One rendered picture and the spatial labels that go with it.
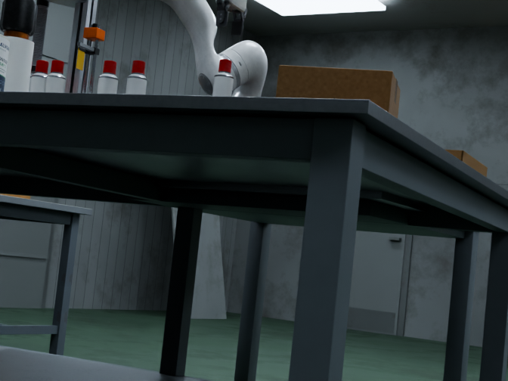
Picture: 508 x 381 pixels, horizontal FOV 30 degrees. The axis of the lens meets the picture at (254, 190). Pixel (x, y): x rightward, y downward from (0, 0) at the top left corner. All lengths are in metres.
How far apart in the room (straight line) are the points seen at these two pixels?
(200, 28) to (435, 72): 7.82
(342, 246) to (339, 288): 0.06
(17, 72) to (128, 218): 7.48
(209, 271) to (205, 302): 0.34
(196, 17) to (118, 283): 6.95
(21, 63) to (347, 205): 1.20
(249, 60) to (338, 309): 1.70
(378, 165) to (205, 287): 8.27
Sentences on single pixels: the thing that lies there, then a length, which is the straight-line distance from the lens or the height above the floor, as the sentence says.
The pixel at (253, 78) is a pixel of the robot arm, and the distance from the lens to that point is 2.98.
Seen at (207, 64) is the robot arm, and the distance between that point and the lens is 2.91.
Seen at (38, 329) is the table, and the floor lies 0.18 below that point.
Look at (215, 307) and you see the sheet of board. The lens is 9.84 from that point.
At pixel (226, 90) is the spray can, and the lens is 2.52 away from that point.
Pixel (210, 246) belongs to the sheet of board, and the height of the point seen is 0.74.
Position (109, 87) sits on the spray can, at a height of 1.01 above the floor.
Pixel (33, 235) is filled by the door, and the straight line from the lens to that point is 8.69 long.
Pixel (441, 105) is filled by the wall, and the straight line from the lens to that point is 10.54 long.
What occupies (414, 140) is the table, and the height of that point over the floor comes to 0.81.
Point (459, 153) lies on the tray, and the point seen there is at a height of 0.86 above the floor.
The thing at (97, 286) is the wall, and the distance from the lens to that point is 9.49.
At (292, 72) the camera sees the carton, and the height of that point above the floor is 1.10.
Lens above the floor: 0.59
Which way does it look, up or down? 4 degrees up
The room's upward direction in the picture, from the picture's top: 6 degrees clockwise
